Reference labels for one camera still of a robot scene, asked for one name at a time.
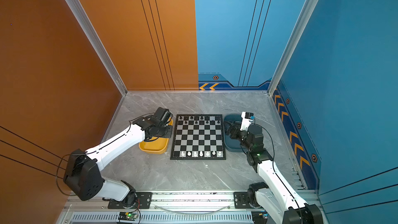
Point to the yellow plastic tray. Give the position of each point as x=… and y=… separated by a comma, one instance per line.
x=158, y=145

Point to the left green circuit board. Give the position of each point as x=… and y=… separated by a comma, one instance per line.
x=128, y=217

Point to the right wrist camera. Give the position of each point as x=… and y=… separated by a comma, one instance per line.
x=247, y=120

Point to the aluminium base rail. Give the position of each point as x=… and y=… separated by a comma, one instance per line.
x=166, y=200

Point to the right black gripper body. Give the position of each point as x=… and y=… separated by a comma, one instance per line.
x=242, y=136

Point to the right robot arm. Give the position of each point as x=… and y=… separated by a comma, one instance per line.
x=274, y=194

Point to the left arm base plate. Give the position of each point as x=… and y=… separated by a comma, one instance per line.
x=140, y=200

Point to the right circuit board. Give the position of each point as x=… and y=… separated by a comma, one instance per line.
x=260, y=217

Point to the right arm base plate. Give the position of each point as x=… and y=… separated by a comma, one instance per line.
x=244, y=200

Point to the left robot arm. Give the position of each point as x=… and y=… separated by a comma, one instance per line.
x=83, y=171

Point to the black white chess board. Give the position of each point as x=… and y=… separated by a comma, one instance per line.
x=198, y=137

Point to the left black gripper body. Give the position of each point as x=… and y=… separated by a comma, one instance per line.
x=165, y=131

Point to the teal plastic tray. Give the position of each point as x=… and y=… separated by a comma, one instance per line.
x=233, y=145

